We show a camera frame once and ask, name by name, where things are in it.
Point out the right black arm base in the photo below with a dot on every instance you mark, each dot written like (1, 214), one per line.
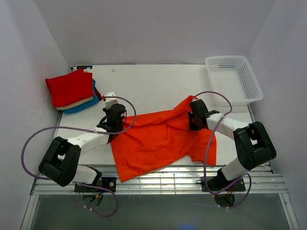
(215, 185)

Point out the folded beige t-shirt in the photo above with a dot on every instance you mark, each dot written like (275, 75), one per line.
(72, 105)

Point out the white plastic basket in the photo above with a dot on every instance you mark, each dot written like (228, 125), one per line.
(233, 77)

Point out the orange t-shirt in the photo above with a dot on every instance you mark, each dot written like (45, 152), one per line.
(155, 140)

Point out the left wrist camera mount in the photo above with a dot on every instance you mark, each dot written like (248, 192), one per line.
(109, 99)

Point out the aluminium rail frame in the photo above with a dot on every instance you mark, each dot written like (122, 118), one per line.
(171, 180)

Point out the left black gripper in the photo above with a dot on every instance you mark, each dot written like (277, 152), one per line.
(106, 110)

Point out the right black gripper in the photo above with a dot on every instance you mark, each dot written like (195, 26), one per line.
(193, 127)

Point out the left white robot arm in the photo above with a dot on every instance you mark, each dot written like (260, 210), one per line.
(61, 160)

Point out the blue label sticker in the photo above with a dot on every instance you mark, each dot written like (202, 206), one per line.
(84, 67)

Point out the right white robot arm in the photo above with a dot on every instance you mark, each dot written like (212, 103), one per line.
(252, 142)

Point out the folded red t-shirt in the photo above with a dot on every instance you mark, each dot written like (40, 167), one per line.
(71, 88)

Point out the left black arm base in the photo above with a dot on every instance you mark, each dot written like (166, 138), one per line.
(105, 182)

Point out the folded maroon t-shirt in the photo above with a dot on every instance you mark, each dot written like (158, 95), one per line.
(97, 93)

